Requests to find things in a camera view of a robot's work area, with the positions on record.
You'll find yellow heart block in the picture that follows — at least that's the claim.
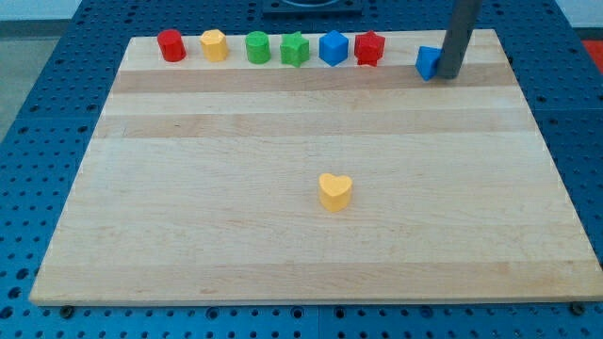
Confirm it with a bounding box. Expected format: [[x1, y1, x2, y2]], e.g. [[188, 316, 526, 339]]
[[318, 173, 353, 212]]

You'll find light wooden board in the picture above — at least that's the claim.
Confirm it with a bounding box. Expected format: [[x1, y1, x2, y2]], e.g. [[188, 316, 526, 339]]
[[30, 29, 602, 306]]

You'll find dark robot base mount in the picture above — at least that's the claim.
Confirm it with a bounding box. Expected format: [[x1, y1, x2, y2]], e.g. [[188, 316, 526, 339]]
[[262, 0, 364, 16]]

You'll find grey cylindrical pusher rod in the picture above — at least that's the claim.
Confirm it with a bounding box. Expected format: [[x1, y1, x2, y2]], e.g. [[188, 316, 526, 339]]
[[436, 0, 482, 79]]

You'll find green star block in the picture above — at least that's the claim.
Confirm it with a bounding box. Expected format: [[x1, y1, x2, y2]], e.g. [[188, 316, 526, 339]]
[[280, 31, 310, 68]]

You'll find red star block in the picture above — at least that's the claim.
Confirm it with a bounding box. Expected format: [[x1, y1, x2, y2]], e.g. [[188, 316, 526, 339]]
[[354, 30, 385, 67]]

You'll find green cylinder block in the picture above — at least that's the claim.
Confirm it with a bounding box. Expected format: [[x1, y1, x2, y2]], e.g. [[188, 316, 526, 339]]
[[245, 31, 271, 64]]

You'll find blue triangle block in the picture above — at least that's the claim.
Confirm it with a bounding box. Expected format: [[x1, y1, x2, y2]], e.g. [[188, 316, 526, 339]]
[[416, 46, 441, 81]]

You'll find red cylinder block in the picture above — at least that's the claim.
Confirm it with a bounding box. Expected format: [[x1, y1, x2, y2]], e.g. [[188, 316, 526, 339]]
[[156, 29, 187, 62]]

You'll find yellow hexagon block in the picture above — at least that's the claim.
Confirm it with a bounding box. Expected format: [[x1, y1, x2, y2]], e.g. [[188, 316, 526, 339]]
[[200, 29, 229, 62]]

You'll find blue cube block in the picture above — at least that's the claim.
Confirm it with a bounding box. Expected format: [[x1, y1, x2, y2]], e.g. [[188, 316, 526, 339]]
[[318, 30, 349, 67]]

